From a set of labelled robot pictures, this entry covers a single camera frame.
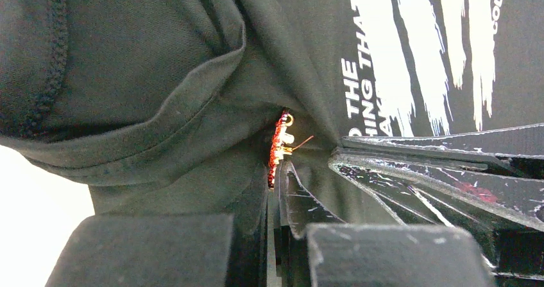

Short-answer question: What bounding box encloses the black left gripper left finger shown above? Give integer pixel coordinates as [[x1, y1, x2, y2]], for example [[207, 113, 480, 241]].
[[47, 161, 268, 286]]

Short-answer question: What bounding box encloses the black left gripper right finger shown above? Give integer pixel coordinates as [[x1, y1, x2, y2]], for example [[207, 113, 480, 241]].
[[278, 162, 495, 286]]

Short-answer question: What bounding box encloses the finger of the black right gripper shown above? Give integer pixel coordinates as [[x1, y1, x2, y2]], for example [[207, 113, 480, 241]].
[[341, 123, 543, 175], [328, 155, 543, 286]]

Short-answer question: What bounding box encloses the red maple leaf brooch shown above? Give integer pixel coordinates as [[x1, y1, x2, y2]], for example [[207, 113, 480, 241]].
[[267, 109, 314, 191]]

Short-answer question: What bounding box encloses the black printed t-shirt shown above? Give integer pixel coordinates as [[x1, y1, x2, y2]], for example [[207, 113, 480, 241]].
[[0, 0, 544, 235]]

